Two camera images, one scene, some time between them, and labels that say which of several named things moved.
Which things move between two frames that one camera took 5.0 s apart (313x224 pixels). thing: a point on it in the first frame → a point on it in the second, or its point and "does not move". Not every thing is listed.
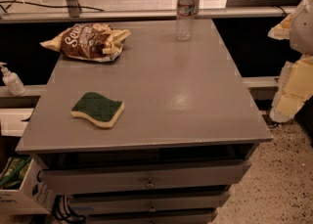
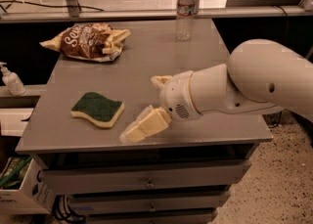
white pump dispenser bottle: [14, 83] does not move
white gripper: [303, 27] → [177, 95]
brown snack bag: [91, 41] does not move
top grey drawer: [73, 181] does not move
